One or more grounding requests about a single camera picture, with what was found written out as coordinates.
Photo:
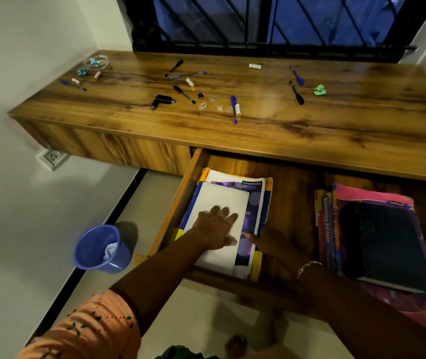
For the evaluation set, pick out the blue pen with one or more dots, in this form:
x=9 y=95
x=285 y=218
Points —
x=72 y=85
x=233 y=102
x=186 y=75
x=297 y=76

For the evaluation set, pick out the person's right hand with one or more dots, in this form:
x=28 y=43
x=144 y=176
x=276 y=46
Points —
x=278 y=250

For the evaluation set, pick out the small white battery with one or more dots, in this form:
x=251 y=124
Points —
x=75 y=81
x=97 y=75

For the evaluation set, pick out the black pouch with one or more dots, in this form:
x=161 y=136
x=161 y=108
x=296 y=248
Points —
x=385 y=246

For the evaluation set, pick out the person's left hand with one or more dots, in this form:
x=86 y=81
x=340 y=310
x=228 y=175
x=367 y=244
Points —
x=213 y=231

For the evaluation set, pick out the black window grille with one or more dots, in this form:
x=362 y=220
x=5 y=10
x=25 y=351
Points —
x=265 y=48

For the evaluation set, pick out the blue plastic bucket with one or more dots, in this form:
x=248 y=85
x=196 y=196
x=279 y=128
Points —
x=89 y=250

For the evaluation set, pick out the small white tube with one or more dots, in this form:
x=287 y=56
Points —
x=255 y=66

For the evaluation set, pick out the wooden desk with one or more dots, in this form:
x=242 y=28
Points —
x=310 y=123

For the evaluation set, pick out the person's right forearm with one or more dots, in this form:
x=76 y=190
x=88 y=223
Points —
x=362 y=317

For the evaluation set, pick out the crumpled green paper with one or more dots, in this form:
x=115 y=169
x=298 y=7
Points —
x=319 y=90

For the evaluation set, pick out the person's right fingers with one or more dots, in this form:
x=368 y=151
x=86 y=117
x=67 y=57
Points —
x=256 y=237

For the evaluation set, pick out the teal wrapped item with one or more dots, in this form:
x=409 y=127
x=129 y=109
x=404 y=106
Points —
x=82 y=71
x=94 y=62

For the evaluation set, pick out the purple notebook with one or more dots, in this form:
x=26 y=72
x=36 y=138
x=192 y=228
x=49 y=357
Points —
x=254 y=205

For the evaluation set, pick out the person's left middle finger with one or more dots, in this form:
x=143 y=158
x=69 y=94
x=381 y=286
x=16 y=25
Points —
x=224 y=214

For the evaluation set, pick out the person's left thumb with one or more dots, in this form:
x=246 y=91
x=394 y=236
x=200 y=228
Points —
x=230 y=241

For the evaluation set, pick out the person's foot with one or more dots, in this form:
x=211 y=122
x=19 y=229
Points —
x=236 y=346

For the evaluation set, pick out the person's left forearm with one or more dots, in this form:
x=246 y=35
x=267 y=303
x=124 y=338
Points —
x=160 y=274

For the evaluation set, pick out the white wall socket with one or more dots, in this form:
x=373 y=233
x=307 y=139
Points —
x=52 y=158

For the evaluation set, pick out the green garment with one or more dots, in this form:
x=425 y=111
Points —
x=183 y=353

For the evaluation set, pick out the orange patterned sleeve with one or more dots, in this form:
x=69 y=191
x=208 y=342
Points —
x=85 y=329

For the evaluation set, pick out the black pen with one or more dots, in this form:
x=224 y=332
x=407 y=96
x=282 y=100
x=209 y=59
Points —
x=174 y=67
x=297 y=94
x=183 y=93

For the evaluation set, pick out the clear round dish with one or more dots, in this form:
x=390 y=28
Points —
x=102 y=65

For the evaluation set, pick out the wooden drawer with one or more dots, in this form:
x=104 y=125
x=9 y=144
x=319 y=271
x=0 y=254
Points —
x=295 y=205

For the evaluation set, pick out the white spiral notepad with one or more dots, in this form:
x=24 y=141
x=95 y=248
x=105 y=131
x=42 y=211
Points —
x=220 y=200

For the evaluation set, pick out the blue and yellow book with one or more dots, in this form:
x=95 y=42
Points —
x=191 y=205

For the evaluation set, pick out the silver bangle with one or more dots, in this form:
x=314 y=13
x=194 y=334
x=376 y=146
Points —
x=307 y=265

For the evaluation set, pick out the crumpled white paper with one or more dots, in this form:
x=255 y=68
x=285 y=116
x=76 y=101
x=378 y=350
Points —
x=110 y=251

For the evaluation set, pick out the red and blue book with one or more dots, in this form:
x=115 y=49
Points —
x=325 y=228

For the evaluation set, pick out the pink book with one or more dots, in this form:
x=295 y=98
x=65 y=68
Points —
x=370 y=196

